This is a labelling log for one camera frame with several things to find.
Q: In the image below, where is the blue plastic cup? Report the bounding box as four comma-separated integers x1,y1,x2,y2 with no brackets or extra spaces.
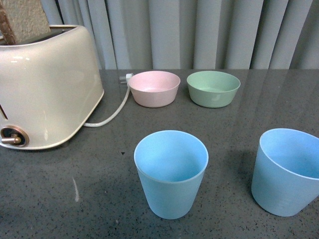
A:
251,128,319,217
134,130,209,220

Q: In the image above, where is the pink plastic bowl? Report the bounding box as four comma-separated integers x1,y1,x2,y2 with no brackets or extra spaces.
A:
128,71,181,108

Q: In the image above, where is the grey pleated curtain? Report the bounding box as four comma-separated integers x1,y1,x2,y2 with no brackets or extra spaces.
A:
42,0,319,69

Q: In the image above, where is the cream two-slot toaster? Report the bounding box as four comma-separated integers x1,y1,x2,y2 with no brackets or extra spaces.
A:
0,25,104,150

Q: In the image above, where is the white toaster power cable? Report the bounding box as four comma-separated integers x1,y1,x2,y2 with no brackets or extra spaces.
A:
83,73,135,128

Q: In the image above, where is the slice of toast bread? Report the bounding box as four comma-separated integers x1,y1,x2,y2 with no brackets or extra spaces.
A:
0,0,51,45

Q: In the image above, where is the green plastic bowl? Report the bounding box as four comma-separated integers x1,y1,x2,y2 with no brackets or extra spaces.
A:
186,71,241,108

